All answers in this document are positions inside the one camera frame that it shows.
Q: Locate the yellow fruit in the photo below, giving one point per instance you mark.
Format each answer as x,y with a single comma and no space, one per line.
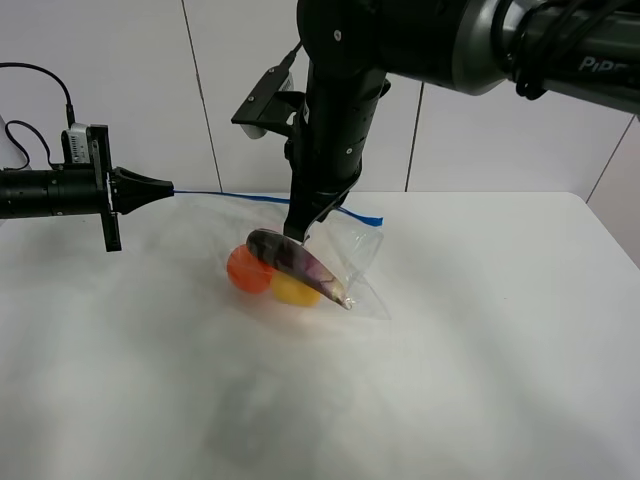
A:
292,292

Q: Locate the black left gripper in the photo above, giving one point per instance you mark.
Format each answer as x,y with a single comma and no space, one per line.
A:
129,191

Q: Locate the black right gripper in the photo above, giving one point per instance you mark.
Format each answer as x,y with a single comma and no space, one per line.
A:
328,143

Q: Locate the orange fruit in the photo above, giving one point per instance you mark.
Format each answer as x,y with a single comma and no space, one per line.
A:
248,273

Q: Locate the purple eggplant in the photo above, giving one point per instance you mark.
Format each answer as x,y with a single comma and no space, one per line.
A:
289,257

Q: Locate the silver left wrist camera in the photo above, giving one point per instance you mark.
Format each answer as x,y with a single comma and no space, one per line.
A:
75,144

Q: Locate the clear zip bag blue seal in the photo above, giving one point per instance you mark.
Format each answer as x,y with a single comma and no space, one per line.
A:
207,226

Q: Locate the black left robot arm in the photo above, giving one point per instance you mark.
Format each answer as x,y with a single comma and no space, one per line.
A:
86,183

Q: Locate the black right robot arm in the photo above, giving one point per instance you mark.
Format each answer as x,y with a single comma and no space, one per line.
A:
584,49

